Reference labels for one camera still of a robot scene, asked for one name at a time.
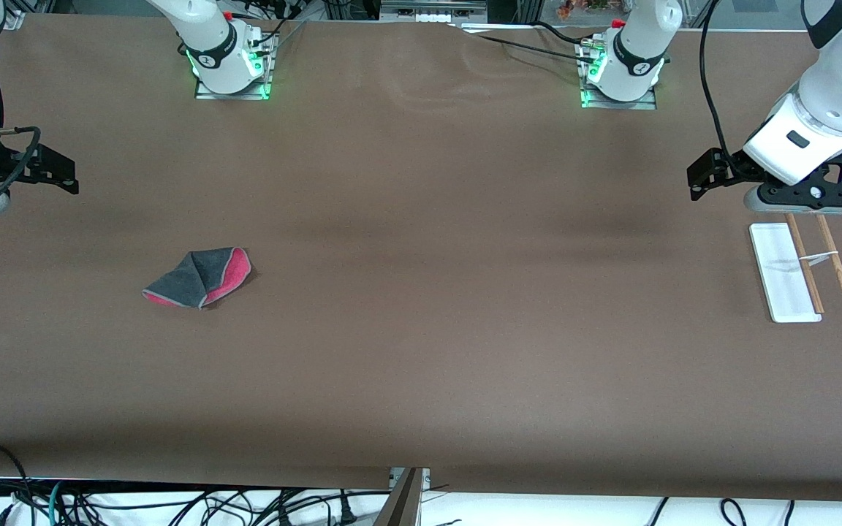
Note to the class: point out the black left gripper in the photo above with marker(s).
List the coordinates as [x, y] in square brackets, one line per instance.
[733, 169]

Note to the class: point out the grey and pink towel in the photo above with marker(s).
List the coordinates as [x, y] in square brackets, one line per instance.
[194, 277]

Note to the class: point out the white rack with wooden bars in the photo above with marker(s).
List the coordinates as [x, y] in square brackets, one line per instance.
[779, 270]

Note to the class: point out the orange background object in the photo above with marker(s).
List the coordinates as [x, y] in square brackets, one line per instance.
[574, 9]

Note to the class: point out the white power strip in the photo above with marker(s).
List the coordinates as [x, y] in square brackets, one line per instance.
[428, 16]

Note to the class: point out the brown table cover sheet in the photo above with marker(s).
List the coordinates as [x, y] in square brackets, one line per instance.
[421, 329]

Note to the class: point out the aluminium frame profile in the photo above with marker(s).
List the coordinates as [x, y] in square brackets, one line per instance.
[12, 20]

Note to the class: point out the small metal bracket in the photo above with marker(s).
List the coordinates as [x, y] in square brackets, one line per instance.
[425, 478]

